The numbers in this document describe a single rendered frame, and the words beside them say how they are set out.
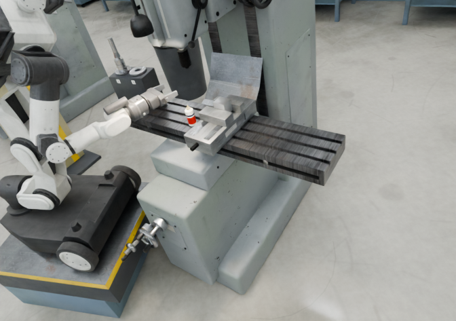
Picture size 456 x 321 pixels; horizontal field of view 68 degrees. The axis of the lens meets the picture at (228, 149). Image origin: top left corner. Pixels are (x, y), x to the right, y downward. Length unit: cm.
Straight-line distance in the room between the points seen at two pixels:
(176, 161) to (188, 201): 19
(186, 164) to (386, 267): 124
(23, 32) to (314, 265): 177
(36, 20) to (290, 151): 102
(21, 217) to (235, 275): 121
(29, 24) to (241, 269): 143
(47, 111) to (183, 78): 237
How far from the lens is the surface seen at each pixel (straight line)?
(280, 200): 214
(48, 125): 131
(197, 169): 152
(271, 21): 166
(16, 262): 225
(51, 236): 198
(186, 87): 359
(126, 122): 139
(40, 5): 131
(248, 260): 192
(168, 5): 132
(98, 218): 187
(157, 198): 164
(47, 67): 126
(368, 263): 215
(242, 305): 203
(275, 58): 174
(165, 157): 164
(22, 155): 174
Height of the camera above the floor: 182
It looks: 39 degrees down
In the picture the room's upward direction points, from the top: 13 degrees counter-clockwise
